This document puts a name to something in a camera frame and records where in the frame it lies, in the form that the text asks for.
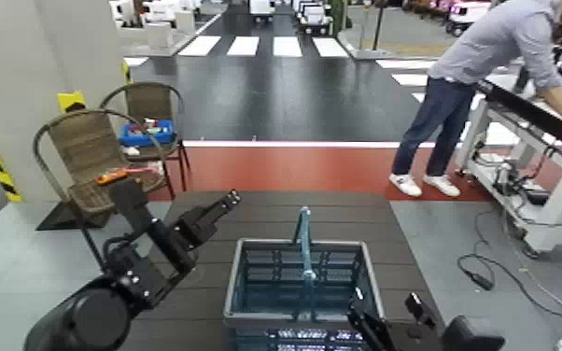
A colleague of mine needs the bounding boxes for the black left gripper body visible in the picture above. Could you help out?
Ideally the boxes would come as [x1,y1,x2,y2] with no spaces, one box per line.
[175,202,226,246]

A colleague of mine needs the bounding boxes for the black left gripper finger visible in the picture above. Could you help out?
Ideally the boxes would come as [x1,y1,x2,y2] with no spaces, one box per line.
[218,195,242,216]
[212,190,239,209]

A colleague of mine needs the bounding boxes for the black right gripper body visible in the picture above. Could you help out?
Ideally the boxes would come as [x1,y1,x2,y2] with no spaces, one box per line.
[384,325,446,351]

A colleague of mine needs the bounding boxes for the white pink delivery cart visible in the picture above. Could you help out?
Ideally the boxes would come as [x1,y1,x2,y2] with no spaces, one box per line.
[446,1,492,38]

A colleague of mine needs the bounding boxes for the white delivery cart with windows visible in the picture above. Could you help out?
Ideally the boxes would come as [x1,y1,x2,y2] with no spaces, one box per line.
[296,2,334,36]

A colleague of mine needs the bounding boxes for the large brown wicker chair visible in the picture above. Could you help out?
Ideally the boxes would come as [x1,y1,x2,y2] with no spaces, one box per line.
[32,108,176,270]

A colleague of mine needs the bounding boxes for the white floor cable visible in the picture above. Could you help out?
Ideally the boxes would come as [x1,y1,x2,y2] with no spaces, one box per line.
[503,210,562,327]

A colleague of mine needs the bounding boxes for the long black panel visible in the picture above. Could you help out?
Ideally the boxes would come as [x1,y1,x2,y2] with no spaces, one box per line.
[476,79,562,165]

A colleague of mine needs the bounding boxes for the white sneaker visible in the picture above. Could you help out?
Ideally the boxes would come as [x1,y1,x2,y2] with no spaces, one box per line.
[388,173,424,199]
[423,175,462,199]

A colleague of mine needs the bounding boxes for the small brown wicker chair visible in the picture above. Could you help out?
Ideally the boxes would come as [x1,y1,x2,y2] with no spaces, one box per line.
[99,82,191,200]

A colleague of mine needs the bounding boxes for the black pole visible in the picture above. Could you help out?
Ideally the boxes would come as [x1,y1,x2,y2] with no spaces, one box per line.
[372,0,386,38]

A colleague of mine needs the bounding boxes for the orange hand tool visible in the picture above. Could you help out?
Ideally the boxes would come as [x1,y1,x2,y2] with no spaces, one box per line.
[95,168,130,187]

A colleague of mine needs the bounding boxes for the blue tool box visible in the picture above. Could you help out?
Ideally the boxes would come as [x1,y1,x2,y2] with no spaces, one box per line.
[119,119,176,147]

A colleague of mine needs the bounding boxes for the white box pedestal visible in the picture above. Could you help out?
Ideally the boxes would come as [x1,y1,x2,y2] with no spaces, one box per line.
[145,21,175,50]

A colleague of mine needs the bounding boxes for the short yellow black corner guard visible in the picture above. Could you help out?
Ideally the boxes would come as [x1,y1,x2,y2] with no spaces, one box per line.
[57,90,88,113]

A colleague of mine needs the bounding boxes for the black floor cable with adapter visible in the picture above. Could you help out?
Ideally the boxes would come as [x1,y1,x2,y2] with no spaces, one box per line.
[457,207,562,322]

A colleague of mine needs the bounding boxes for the blue crate with grey rim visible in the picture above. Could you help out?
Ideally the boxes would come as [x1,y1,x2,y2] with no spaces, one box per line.
[221,206,386,351]

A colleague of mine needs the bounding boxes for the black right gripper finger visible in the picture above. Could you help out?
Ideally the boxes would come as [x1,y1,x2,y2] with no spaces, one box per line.
[346,300,395,351]

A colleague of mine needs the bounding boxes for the person in grey shirt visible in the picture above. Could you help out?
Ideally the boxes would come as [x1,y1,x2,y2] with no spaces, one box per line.
[389,0,562,199]

